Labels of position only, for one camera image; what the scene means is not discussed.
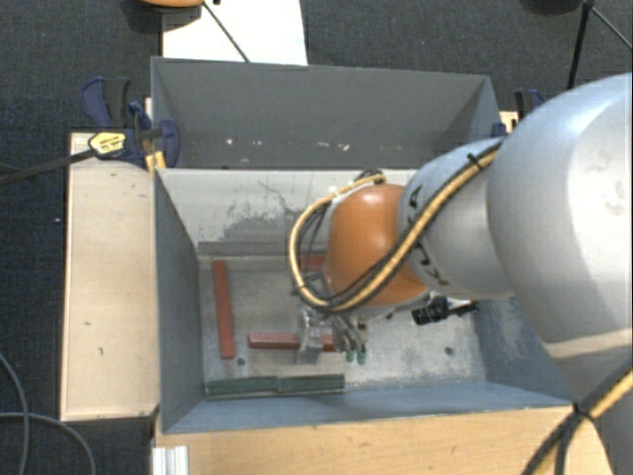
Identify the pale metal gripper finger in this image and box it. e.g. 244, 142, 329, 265
298, 309, 322, 341
295, 338, 322, 366

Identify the dark green flat block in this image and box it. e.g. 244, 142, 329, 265
204, 375, 281, 398
276, 373, 346, 395

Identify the pale wood flat board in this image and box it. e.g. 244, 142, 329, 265
58, 131, 161, 423

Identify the grey metal bin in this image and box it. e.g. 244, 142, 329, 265
149, 55, 578, 435

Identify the black cylinder on white bracket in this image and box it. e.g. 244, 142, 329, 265
409, 292, 480, 327

